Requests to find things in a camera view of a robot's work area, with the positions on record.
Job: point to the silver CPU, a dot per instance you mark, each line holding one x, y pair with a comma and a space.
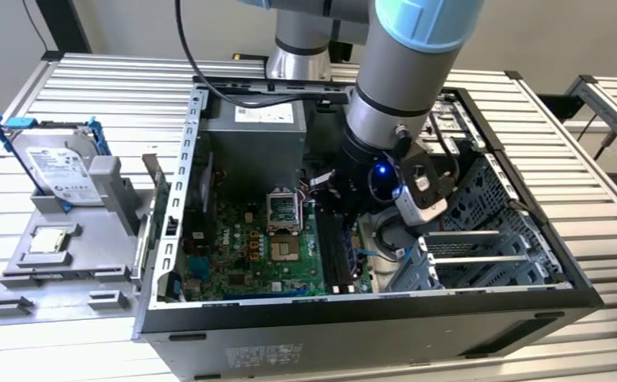
48, 240

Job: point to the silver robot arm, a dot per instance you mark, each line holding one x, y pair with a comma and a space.
409, 79

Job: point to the hard disk in blue carrier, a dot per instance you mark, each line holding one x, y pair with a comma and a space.
55, 167

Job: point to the grey power supply unit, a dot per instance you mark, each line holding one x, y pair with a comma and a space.
255, 159

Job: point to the blue chip heatsink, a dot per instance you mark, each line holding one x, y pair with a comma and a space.
199, 268

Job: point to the black RAM slot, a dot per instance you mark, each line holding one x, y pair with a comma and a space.
329, 254
342, 262

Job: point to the metal disk bay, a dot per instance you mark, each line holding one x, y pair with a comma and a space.
473, 258

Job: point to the CPU socket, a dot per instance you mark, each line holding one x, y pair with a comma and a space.
286, 248

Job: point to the blue expansion slot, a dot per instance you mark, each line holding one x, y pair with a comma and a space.
266, 295

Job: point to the grey optical drive cage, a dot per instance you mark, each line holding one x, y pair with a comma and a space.
454, 123

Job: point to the grey parts rack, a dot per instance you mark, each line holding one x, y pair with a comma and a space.
100, 246

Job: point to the black vertical post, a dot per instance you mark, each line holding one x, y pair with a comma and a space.
68, 24

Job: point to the green motherboard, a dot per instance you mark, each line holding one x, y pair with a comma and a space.
297, 274

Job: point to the black open PC case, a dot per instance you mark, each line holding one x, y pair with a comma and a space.
339, 338

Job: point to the black box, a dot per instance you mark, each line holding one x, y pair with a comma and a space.
557, 105

